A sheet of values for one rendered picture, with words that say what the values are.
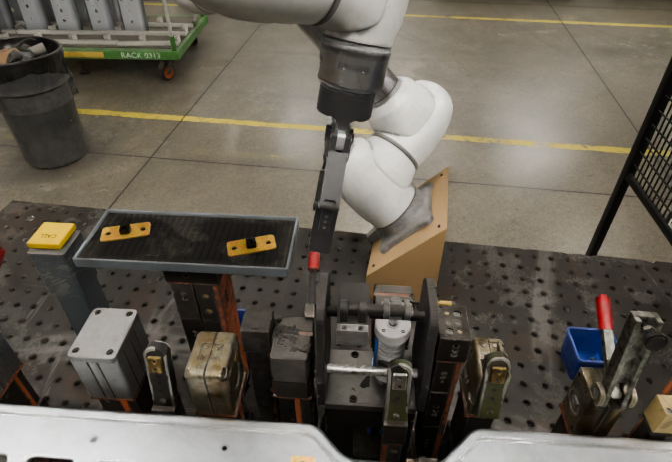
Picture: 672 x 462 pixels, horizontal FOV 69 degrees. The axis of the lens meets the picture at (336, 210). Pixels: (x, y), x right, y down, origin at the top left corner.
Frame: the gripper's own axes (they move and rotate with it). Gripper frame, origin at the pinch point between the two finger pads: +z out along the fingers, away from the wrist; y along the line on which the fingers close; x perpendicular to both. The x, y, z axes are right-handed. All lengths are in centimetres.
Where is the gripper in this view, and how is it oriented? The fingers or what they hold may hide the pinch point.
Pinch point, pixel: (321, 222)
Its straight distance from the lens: 72.4
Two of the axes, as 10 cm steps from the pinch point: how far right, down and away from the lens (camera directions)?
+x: 9.8, 1.7, 0.7
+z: -1.9, 9.0, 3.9
